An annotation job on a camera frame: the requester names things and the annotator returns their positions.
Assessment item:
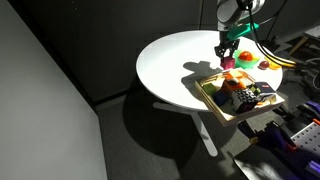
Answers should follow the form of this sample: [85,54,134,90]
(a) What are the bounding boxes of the purple clamp with orange handle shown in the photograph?
[237,119,295,155]

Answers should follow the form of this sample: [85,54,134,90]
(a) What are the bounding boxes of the green plastic bowl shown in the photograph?
[232,48,261,70]

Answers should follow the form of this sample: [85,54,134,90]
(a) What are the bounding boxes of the navy cube with red label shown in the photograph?
[255,81,276,96]

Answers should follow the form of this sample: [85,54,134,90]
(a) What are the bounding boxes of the green black checkered cube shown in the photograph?
[249,85,263,96]

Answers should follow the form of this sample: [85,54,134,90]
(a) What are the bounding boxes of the wooden furniture piece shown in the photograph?
[287,23,320,58]

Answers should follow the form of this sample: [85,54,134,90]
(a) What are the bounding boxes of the green building block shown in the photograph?
[202,83,219,97]

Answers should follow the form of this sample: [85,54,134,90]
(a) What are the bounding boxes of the blue building block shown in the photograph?
[212,91,230,108]

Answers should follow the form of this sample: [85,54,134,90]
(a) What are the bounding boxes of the perforated metal breadboard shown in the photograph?
[289,120,320,152]

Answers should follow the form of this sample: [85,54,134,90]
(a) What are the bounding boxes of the yellow orange toy fruit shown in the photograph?
[268,61,282,71]

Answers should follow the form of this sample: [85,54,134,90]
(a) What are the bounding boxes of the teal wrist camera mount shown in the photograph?
[226,22,261,40]

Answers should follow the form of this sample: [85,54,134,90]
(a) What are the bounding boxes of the black white patterned cube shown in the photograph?
[231,88,259,114]

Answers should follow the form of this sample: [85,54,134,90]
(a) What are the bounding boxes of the orange building block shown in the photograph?
[229,69,245,80]

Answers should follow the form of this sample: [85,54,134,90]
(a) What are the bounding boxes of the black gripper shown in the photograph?
[214,31,241,61]

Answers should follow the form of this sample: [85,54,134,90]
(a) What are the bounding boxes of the red toy tomato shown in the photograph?
[238,50,254,62]

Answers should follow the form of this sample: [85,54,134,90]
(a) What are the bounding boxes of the wooden tray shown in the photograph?
[194,68,286,128]

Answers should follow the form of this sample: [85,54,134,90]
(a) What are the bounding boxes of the large orange picture cube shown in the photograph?
[221,77,247,94]

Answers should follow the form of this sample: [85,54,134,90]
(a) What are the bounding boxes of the white table base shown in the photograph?
[152,101,220,158]

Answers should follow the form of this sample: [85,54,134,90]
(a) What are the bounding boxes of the black cable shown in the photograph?
[235,0,298,66]
[258,0,290,27]

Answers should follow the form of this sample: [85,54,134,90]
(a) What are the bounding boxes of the dark red toy plum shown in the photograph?
[258,60,271,71]

